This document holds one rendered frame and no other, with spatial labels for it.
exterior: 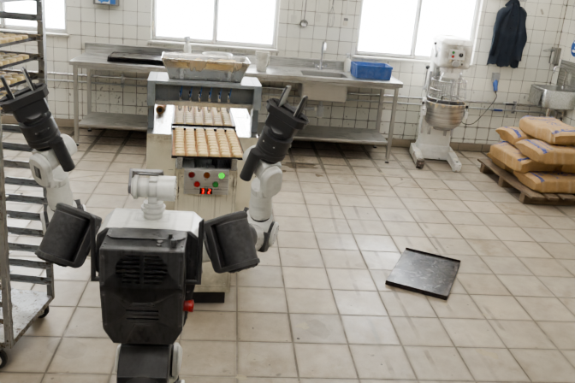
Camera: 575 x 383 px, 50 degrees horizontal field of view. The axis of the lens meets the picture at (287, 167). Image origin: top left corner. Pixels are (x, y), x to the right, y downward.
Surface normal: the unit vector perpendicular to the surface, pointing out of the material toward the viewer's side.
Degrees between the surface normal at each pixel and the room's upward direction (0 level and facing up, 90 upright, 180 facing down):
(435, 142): 90
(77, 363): 0
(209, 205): 90
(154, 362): 45
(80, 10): 90
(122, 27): 90
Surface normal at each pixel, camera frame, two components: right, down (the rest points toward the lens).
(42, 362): 0.08, -0.95
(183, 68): 0.11, 0.68
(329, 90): 0.08, 0.32
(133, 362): 0.11, -0.46
